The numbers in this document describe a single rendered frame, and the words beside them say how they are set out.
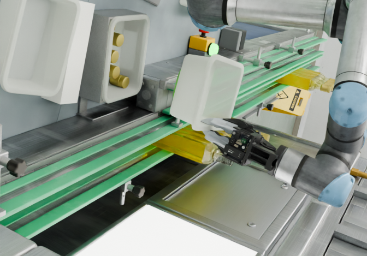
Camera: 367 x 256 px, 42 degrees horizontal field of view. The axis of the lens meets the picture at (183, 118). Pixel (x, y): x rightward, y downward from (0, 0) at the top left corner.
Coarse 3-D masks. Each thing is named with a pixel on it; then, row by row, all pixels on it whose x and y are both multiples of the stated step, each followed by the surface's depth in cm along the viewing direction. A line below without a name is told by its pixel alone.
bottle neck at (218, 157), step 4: (216, 152) 132; (220, 152) 132; (216, 156) 132; (220, 156) 131; (216, 160) 132; (220, 160) 131; (224, 160) 131; (228, 160) 130; (228, 164) 131; (232, 164) 132
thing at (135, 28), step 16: (128, 16) 121; (144, 16) 127; (112, 32) 117; (128, 32) 133; (144, 32) 131; (112, 48) 131; (128, 48) 134; (144, 48) 132; (112, 64) 133; (128, 64) 136; (144, 64) 135; (112, 96) 127; (128, 96) 132
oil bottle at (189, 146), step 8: (168, 136) 136; (176, 136) 135; (184, 136) 135; (192, 136) 136; (152, 144) 139; (160, 144) 138; (168, 144) 136; (176, 144) 135; (184, 144) 134; (192, 144) 133; (200, 144) 132; (208, 144) 132; (176, 152) 136; (184, 152) 135; (192, 152) 133; (200, 152) 132; (208, 152) 131; (200, 160) 133; (208, 160) 132
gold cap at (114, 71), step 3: (111, 66) 128; (114, 66) 128; (111, 69) 127; (114, 69) 127; (117, 69) 129; (111, 72) 127; (114, 72) 128; (117, 72) 129; (111, 75) 128; (114, 75) 128; (117, 75) 129; (114, 78) 128
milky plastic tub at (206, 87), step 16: (192, 64) 106; (208, 64) 103; (224, 64) 118; (240, 64) 119; (176, 80) 110; (192, 80) 106; (208, 80) 123; (224, 80) 124; (240, 80) 123; (176, 96) 108; (192, 96) 106; (208, 96) 125; (224, 96) 124; (176, 112) 108; (192, 112) 106; (208, 112) 125; (224, 112) 124; (192, 128) 106; (208, 128) 112
